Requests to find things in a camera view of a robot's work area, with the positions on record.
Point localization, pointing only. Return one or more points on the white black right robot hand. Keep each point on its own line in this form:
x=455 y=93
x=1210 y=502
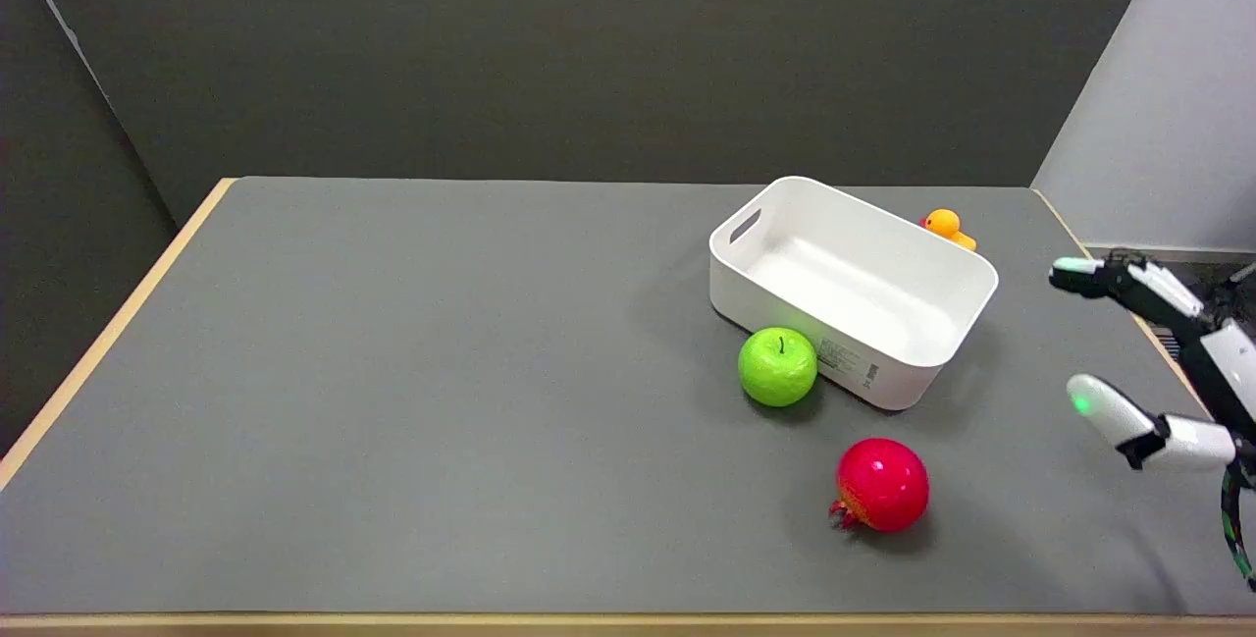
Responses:
x=1205 y=343

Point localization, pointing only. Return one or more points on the green apple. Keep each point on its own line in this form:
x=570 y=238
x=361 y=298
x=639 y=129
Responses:
x=777 y=366

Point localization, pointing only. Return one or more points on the white plastic storage bin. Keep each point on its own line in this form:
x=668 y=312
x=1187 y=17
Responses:
x=852 y=290

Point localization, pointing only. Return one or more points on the floor vent grille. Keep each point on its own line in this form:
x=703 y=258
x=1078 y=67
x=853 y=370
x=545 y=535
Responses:
x=1168 y=341

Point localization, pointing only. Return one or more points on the red pomegranate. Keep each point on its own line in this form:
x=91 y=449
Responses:
x=882 y=484

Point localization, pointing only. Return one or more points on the yellow rubber duck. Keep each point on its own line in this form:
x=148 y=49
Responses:
x=947 y=227

